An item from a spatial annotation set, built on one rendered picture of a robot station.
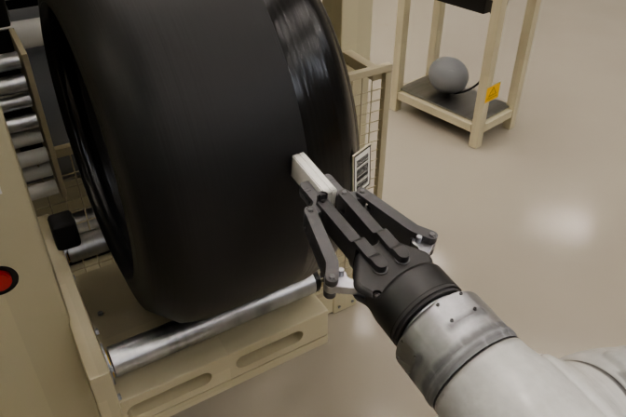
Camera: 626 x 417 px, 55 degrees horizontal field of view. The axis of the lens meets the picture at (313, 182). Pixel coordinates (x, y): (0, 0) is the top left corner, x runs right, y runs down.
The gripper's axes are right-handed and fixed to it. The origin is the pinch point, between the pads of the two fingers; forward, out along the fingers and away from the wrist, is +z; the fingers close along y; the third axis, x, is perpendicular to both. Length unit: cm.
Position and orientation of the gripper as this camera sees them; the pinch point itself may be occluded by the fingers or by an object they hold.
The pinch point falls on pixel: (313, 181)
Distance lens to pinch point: 64.5
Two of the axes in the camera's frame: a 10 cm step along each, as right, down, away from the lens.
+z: -5.1, -5.9, 6.2
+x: -0.7, 7.5, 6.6
